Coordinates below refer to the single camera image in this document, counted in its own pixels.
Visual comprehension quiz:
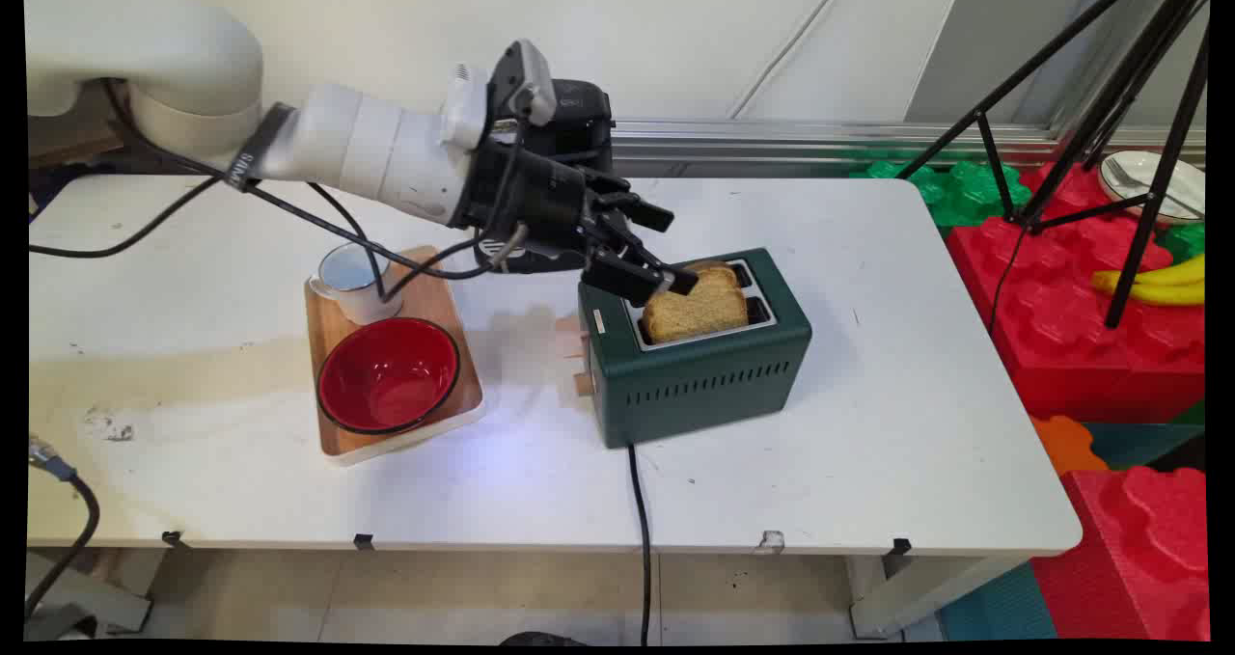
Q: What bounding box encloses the black cable with metal connector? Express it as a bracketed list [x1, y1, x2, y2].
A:
[27, 436, 103, 619]

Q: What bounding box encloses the green foam block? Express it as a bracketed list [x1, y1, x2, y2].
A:
[849, 158, 1035, 229]

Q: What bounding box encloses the black appliance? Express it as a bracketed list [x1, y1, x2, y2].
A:
[478, 78, 618, 276]

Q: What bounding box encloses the white table leg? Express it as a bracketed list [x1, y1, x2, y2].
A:
[847, 553, 1026, 640]

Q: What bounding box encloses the teal foam mat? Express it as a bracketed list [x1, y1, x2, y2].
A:
[938, 562, 1059, 642]

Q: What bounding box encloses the aluminium wall rail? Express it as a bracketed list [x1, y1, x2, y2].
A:
[613, 119, 1207, 166]

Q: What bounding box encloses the silver fork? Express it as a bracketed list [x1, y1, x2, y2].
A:
[1104, 157, 1205, 218]

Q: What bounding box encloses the toasted bread slice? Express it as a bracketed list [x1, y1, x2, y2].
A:
[641, 259, 751, 344]

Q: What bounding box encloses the orange foam block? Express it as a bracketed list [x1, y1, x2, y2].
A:
[1029, 414, 1111, 478]

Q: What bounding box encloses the wooden serving tray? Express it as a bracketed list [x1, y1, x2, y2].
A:
[304, 245, 486, 466]

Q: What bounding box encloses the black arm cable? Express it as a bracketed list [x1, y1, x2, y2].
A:
[101, 78, 532, 301]
[29, 175, 228, 259]

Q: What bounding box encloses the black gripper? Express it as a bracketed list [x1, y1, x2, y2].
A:
[453, 139, 700, 309]

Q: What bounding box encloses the large red foam block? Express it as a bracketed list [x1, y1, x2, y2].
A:
[946, 161, 1207, 424]

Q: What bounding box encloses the black velcro strap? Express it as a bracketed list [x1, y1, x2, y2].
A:
[226, 102, 296, 192]

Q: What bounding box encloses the dark green toaster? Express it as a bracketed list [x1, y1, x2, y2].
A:
[574, 247, 813, 450]

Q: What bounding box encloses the yellow banana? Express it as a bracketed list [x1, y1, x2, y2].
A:
[1131, 254, 1207, 287]
[1091, 269, 1207, 308]

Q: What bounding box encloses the white enamel mug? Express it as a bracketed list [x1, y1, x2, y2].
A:
[309, 240, 404, 326]

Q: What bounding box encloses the grey metal frame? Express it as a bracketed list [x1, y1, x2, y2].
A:
[24, 549, 153, 639]

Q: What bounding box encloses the black tripod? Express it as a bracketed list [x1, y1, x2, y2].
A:
[897, 0, 1213, 330]

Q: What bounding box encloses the black toaster power cable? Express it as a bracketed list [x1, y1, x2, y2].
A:
[627, 443, 655, 644]

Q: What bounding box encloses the red bowl with black rim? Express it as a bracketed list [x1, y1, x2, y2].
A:
[316, 317, 462, 436]

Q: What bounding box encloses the white plate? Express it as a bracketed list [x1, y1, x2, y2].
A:
[1100, 150, 1207, 225]

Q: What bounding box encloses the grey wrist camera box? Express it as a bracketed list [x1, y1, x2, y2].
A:
[490, 40, 559, 127]

